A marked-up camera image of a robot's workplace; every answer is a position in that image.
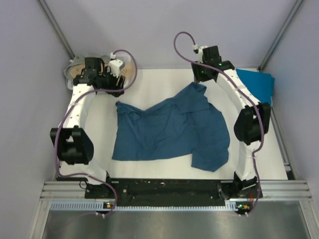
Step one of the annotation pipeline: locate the left aluminium frame post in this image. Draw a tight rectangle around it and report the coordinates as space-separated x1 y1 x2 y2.
37 0 75 59

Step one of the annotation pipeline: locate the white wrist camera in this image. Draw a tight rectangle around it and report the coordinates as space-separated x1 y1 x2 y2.
107 53 125 78
192 44 207 63

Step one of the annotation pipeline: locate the beige t shirt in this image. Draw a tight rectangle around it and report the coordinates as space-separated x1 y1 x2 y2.
67 61 136 80

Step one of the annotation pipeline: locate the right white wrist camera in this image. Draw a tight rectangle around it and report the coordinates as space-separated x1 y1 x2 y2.
192 44 207 63

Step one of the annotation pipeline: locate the aluminium frame post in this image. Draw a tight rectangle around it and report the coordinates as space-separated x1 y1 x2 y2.
37 0 75 59
257 0 305 72

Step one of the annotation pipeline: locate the dark blue t shirt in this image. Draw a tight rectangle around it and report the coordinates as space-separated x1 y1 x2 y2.
112 83 230 172

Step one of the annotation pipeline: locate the right aluminium frame post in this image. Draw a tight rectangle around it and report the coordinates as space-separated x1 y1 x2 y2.
257 0 305 72

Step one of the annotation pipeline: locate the white plastic basket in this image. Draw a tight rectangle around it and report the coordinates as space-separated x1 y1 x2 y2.
66 53 133 90

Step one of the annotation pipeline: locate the folded bright blue t shirt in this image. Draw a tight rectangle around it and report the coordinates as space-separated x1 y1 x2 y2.
236 69 275 105

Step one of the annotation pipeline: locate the light blue cable duct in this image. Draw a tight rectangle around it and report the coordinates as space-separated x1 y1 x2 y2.
50 200 240 212

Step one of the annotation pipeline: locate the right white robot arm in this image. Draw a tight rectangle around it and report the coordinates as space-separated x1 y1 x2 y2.
191 44 271 198

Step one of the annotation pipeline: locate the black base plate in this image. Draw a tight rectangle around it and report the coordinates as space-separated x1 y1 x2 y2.
80 178 263 206

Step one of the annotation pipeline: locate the grey t shirt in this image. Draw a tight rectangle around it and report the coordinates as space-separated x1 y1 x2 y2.
63 54 110 81

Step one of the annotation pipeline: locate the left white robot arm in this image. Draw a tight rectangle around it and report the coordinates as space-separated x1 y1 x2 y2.
50 54 126 198

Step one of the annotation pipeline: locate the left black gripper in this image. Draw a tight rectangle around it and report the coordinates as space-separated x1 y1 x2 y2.
98 66 124 97

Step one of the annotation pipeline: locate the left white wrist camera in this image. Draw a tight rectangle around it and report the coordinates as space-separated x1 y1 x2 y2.
107 53 125 78

